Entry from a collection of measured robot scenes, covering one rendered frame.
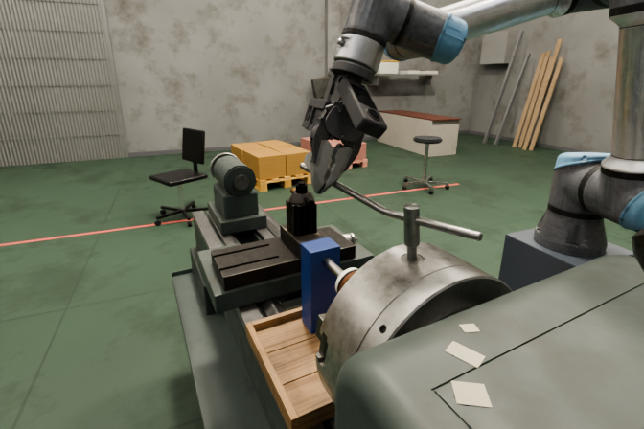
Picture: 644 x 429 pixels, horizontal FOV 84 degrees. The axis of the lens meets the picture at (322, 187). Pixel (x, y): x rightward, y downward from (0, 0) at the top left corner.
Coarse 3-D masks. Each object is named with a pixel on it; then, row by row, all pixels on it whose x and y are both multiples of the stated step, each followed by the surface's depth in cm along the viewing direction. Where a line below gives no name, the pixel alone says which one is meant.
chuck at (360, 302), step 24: (384, 264) 54; (408, 264) 53; (432, 264) 52; (456, 264) 53; (360, 288) 52; (384, 288) 50; (336, 312) 53; (360, 312) 50; (336, 336) 51; (360, 336) 48; (336, 360) 50
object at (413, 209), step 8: (408, 208) 51; (416, 208) 50; (408, 216) 51; (416, 216) 51; (408, 224) 51; (416, 224) 51; (408, 232) 52; (416, 232) 52; (408, 240) 52; (416, 240) 52; (408, 248) 53; (416, 248) 53; (408, 256) 54; (416, 256) 53
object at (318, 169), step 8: (328, 144) 58; (320, 152) 57; (328, 152) 58; (320, 160) 58; (328, 160) 58; (312, 168) 58; (320, 168) 58; (312, 176) 59; (320, 176) 58; (312, 184) 59; (320, 184) 59
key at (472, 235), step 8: (304, 168) 65; (336, 184) 61; (344, 192) 60; (352, 192) 59; (360, 200) 57; (368, 200) 57; (376, 208) 56; (384, 208) 55; (392, 216) 54; (400, 216) 53; (424, 224) 50; (432, 224) 49; (440, 224) 48; (448, 224) 48; (448, 232) 47; (456, 232) 47; (464, 232) 46; (472, 232) 45; (480, 232) 45
